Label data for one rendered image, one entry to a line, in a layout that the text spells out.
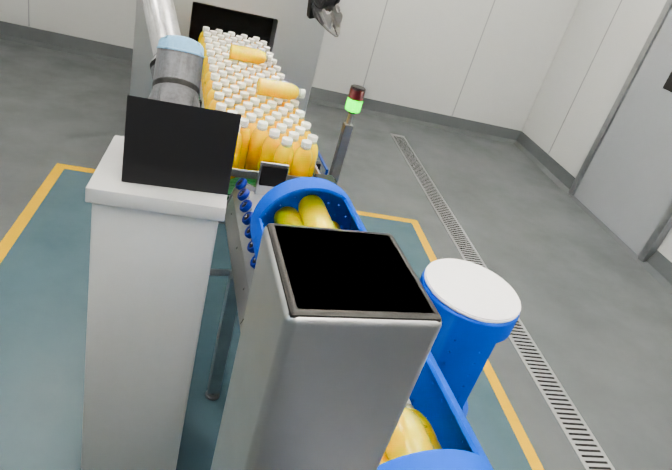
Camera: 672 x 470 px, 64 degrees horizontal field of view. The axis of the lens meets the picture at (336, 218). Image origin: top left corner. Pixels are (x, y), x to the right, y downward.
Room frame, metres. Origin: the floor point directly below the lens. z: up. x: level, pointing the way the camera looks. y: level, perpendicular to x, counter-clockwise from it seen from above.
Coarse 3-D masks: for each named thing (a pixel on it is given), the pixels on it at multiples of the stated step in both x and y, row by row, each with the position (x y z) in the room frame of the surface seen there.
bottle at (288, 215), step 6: (282, 210) 1.22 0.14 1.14; (288, 210) 1.22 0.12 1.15; (294, 210) 1.23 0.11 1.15; (276, 216) 1.21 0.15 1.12; (282, 216) 1.20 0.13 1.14; (288, 216) 1.19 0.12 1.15; (294, 216) 1.20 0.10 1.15; (276, 222) 1.20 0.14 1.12; (282, 222) 1.17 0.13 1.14; (288, 222) 1.17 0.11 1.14; (294, 222) 1.17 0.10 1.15; (300, 222) 1.18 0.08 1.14
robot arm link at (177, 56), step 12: (168, 36) 1.34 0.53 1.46; (180, 36) 1.35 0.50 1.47; (168, 48) 1.31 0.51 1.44; (180, 48) 1.32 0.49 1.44; (192, 48) 1.34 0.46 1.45; (156, 60) 1.31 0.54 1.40; (168, 60) 1.29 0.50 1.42; (180, 60) 1.30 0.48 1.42; (192, 60) 1.32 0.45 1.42; (156, 72) 1.29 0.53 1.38; (168, 72) 1.27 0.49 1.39; (180, 72) 1.28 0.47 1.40; (192, 72) 1.31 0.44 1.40
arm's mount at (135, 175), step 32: (128, 96) 1.12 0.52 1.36; (128, 128) 1.12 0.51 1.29; (160, 128) 1.14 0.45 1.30; (192, 128) 1.17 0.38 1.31; (224, 128) 1.19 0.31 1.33; (128, 160) 1.12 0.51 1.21; (160, 160) 1.15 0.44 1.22; (192, 160) 1.17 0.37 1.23; (224, 160) 1.20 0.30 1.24; (224, 192) 1.20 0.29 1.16
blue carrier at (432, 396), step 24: (288, 192) 1.19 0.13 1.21; (312, 192) 1.27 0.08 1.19; (336, 192) 1.24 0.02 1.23; (264, 216) 1.23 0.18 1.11; (336, 216) 1.30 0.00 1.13; (432, 360) 0.74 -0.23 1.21; (432, 384) 0.78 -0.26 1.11; (432, 408) 0.76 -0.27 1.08; (456, 408) 0.64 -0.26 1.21; (456, 432) 0.69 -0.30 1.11; (408, 456) 0.51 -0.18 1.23; (432, 456) 0.51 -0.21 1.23; (456, 456) 0.53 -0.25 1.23; (480, 456) 0.56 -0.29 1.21
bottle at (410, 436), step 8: (408, 416) 0.61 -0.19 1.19; (416, 416) 0.62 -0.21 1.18; (400, 424) 0.60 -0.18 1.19; (408, 424) 0.60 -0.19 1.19; (416, 424) 0.60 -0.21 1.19; (400, 432) 0.59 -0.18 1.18; (408, 432) 0.59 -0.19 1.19; (416, 432) 0.59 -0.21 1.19; (424, 432) 0.60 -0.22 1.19; (392, 440) 0.58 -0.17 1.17; (400, 440) 0.57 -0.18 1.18; (408, 440) 0.57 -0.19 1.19; (416, 440) 0.57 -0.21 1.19; (424, 440) 0.58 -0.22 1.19; (392, 448) 0.57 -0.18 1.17; (400, 448) 0.56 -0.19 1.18; (408, 448) 0.56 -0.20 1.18; (416, 448) 0.56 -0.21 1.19; (424, 448) 0.56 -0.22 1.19; (432, 448) 0.57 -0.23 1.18; (392, 456) 0.56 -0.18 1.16; (400, 456) 0.55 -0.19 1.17
